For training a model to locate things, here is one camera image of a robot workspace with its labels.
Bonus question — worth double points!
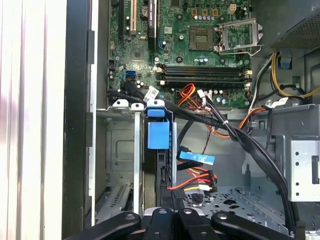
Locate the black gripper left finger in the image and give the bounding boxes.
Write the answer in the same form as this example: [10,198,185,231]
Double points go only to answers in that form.
[62,207,175,240]

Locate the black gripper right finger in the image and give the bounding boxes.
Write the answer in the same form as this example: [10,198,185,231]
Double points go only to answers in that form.
[176,207,297,240]

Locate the hard disk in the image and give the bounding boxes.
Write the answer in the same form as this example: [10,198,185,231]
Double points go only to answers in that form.
[143,105,176,209]

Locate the grey metal disk bay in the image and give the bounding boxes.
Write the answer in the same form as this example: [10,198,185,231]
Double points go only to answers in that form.
[95,98,177,224]

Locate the RAM slot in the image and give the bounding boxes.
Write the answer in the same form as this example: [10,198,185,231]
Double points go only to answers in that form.
[158,81,252,88]
[158,75,252,82]
[155,64,253,71]
[155,70,253,76]

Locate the black expansion slot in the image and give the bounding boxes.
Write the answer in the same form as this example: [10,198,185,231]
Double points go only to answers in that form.
[118,0,126,44]

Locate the beige expansion slot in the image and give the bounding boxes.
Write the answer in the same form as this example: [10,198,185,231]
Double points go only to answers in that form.
[128,0,138,36]

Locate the open PC case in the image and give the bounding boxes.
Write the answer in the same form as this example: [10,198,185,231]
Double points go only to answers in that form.
[63,0,320,240]

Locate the CPU socket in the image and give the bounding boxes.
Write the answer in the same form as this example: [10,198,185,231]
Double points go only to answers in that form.
[188,24,215,52]

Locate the green motherboard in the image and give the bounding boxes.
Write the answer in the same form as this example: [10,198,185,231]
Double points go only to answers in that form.
[107,0,253,110]

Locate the blue plastic case clip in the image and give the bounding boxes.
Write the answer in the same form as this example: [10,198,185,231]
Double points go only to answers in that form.
[279,49,293,70]

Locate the metal socket cover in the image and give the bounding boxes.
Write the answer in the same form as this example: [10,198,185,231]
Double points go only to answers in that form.
[216,19,264,55]

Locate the grey mesh power supply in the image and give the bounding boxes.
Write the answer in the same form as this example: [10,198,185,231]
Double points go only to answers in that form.
[251,0,320,53]

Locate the red yellow black power wire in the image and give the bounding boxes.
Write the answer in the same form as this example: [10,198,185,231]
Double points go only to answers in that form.
[166,167,220,195]

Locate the black wire with blue tag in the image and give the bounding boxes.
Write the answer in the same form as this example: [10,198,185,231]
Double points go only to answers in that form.
[175,119,217,171]

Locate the silver perforated metal bracket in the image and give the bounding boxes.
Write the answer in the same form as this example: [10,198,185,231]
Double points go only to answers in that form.
[287,138,320,204]

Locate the orange wire loop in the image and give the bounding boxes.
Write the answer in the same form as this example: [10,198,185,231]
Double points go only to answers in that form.
[205,106,268,139]

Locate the red orange wire bundle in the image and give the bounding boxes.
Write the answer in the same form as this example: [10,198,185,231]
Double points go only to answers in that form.
[177,83,201,108]

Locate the white cable label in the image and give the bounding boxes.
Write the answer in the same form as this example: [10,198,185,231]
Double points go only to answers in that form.
[142,85,161,103]

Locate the white and black wire pair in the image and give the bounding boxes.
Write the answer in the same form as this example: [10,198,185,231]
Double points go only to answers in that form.
[248,56,274,110]

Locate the yellow power supply wires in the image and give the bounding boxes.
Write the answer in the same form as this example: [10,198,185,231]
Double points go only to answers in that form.
[270,50,320,100]

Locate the wire locking lever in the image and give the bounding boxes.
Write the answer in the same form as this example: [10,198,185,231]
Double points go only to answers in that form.
[218,44,265,56]

